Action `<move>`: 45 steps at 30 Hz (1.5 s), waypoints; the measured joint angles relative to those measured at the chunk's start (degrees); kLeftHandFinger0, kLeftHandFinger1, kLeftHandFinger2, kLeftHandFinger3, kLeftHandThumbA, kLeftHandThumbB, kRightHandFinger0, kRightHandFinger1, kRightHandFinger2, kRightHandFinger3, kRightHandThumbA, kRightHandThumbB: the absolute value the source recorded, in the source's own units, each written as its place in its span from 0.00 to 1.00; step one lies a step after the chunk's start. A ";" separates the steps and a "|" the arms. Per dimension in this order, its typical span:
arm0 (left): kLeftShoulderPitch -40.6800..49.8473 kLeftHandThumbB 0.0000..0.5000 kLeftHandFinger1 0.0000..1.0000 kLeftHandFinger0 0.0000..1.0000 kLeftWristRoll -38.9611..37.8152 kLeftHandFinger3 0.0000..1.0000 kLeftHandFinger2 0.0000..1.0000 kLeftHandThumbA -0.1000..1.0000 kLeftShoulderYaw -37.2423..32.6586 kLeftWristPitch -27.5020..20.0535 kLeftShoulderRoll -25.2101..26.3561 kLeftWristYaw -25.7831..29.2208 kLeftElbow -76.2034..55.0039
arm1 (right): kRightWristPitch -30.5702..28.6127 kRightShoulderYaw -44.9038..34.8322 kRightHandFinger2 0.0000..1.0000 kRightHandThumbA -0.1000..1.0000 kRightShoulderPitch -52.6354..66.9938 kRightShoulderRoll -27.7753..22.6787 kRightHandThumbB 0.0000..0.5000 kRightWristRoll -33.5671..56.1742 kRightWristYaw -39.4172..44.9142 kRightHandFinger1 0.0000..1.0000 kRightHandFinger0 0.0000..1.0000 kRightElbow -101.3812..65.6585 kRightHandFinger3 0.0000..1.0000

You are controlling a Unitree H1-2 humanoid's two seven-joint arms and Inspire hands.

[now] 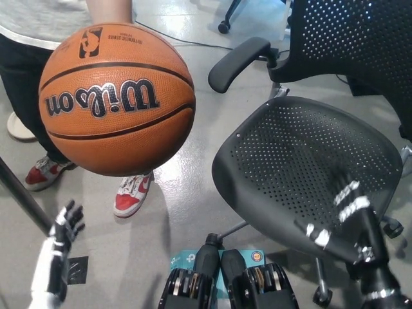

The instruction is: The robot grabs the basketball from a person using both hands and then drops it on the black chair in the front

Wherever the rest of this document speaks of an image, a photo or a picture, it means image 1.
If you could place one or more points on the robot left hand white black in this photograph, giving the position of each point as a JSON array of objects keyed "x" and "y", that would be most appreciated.
[{"x": 56, "y": 244}]

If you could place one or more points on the orange Wilson basketball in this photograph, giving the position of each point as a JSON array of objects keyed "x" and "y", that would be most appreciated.
[{"x": 117, "y": 99}]

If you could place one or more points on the person right red grey sneaker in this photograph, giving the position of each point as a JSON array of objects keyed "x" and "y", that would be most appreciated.
[{"x": 42, "y": 174}]

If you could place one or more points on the person left red white sneaker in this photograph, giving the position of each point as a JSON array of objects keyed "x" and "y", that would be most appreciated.
[{"x": 132, "y": 196}]

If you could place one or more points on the person grey shirt black trousers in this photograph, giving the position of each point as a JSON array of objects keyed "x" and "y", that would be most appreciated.
[{"x": 19, "y": 74}]

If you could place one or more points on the robot body right black block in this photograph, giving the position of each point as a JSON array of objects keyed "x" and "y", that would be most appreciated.
[{"x": 257, "y": 289}]

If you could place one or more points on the black perforated chair seat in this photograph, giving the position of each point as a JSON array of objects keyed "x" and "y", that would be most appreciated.
[{"x": 289, "y": 154}]

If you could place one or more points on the black mesh office chair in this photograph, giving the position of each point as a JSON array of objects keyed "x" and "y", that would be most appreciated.
[{"x": 322, "y": 283}]

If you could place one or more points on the black office chair caster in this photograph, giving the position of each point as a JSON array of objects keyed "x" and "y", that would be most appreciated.
[{"x": 224, "y": 25}]

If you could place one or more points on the black perforated chair backrest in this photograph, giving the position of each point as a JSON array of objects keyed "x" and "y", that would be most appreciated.
[{"x": 351, "y": 38}]

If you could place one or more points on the black tape patch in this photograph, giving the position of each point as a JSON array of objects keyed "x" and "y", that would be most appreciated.
[{"x": 77, "y": 270}]

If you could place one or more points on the black slanted pole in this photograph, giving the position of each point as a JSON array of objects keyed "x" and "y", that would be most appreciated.
[{"x": 22, "y": 196}]

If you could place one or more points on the white round disc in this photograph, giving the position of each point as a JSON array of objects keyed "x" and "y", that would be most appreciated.
[{"x": 17, "y": 128}]

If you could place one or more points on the teal cardboard box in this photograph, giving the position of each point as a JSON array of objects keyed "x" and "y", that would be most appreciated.
[{"x": 183, "y": 259}]

